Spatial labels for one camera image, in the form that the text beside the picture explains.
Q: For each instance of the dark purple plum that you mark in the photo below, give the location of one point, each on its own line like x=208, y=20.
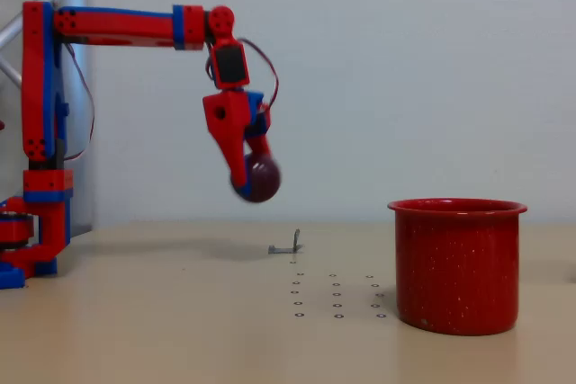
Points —
x=265, y=181

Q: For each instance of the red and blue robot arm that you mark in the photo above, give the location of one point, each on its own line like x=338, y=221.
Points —
x=117, y=26

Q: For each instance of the red enamel mug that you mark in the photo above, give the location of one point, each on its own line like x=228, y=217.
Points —
x=456, y=267

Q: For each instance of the small grey bent bracket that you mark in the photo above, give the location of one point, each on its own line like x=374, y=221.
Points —
x=283, y=249

